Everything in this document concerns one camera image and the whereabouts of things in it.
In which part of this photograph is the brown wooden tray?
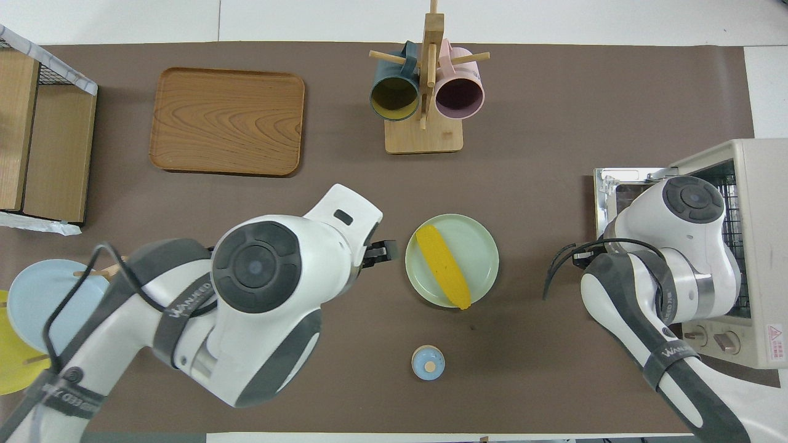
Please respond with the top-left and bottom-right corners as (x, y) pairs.
(150, 66), (306, 178)

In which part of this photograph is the metal wire oven rack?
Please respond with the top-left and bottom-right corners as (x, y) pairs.
(707, 160), (753, 319)

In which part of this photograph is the pink mug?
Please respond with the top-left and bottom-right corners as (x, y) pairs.
(433, 39), (486, 121)

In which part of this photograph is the dark blue mug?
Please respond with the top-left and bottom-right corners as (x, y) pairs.
(369, 41), (422, 122)

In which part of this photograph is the yellow corn cob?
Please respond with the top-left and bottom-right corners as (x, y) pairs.
(416, 225), (473, 311)

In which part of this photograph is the light blue plate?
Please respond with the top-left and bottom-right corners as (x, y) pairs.
(7, 259), (110, 355)

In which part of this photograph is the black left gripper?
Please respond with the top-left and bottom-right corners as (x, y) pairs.
(358, 239), (398, 270)

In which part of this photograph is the beige toaster oven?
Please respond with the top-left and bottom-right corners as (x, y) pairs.
(593, 138), (788, 370)

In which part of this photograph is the wooden mug tree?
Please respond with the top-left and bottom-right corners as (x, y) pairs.
(369, 0), (491, 155)

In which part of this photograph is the wooden plate rack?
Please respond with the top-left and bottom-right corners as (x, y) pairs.
(25, 255), (129, 373)

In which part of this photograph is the pale green plate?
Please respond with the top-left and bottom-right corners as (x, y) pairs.
(404, 213), (501, 309)

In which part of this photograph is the brown table mat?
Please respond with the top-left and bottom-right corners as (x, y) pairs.
(0, 42), (755, 435)

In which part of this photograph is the oven door with metal handle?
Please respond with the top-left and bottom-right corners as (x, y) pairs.
(593, 166), (679, 242)

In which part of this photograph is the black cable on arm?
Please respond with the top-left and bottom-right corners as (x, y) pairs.
(46, 242), (217, 377)
(542, 238), (670, 302)

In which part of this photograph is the yellow plate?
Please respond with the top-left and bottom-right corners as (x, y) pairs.
(0, 289), (55, 396)

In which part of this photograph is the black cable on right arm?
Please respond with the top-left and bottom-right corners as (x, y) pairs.
(542, 238), (670, 302)

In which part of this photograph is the wire basket with wooden shelves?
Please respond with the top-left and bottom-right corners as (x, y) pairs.
(0, 25), (99, 237)

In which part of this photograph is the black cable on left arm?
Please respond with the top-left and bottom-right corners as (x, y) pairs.
(46, 242), (217, 377)

